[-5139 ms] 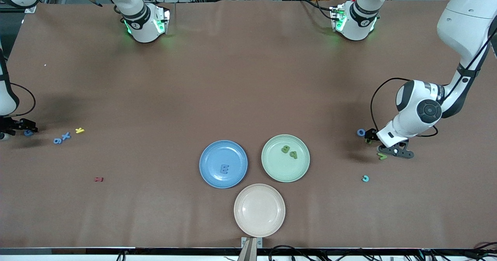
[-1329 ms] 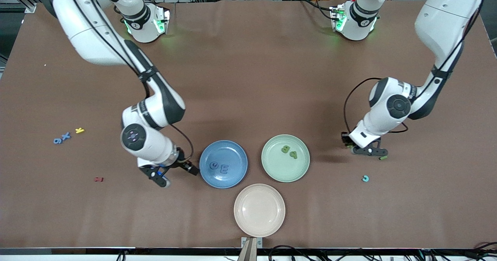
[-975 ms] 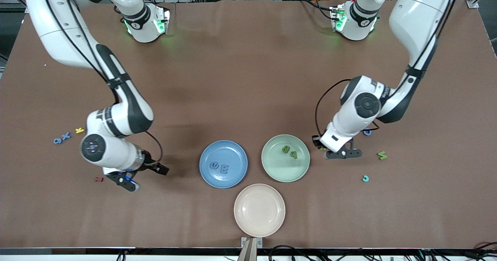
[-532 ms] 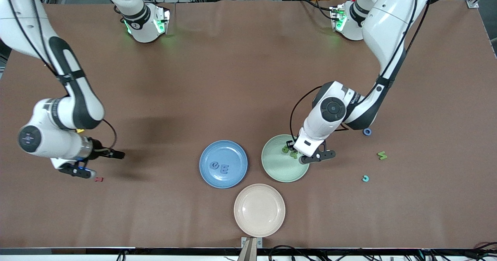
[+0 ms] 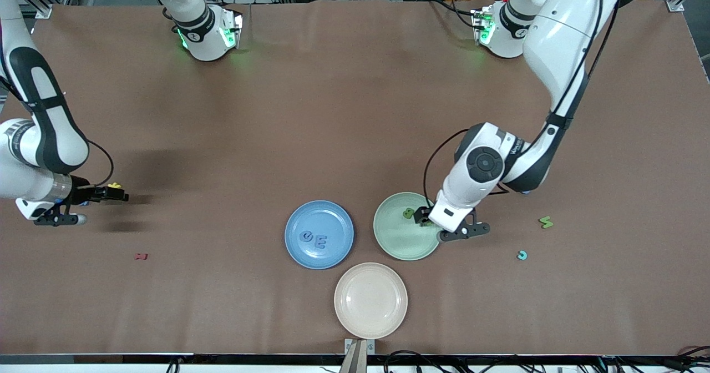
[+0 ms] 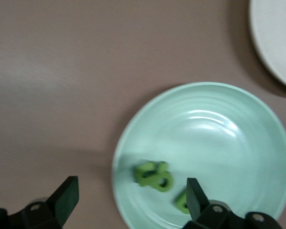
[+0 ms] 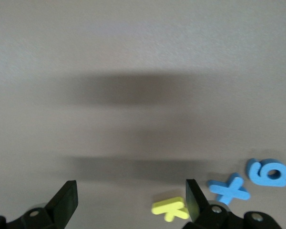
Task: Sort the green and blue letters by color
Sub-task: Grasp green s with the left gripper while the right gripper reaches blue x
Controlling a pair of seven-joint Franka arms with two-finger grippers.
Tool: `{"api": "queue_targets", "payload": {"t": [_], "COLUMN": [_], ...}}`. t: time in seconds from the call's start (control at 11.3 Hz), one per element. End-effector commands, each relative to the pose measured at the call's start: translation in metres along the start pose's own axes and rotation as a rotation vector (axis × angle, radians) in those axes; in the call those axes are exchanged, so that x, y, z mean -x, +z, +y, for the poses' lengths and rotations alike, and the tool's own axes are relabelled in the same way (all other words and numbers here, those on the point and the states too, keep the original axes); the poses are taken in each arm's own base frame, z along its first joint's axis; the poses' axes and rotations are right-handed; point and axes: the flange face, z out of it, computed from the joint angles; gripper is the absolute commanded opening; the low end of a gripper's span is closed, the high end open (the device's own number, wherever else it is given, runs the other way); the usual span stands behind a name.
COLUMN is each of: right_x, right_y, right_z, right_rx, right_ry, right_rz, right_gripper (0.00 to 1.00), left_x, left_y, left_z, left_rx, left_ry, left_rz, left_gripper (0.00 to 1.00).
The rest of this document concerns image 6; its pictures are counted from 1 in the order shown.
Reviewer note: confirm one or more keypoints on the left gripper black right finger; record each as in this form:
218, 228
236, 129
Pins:
197, 205

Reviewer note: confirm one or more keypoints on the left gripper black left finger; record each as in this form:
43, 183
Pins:
62, 200

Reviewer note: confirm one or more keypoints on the brown table cover sheet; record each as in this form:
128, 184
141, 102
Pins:
62, 71

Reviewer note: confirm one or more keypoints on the beige plate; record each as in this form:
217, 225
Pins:
276, 35

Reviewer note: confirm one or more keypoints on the green letter B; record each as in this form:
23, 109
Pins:
169, 177

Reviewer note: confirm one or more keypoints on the light green plate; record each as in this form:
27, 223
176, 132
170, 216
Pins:
217, 155

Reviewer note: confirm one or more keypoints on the green letter P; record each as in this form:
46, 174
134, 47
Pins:
141, 175

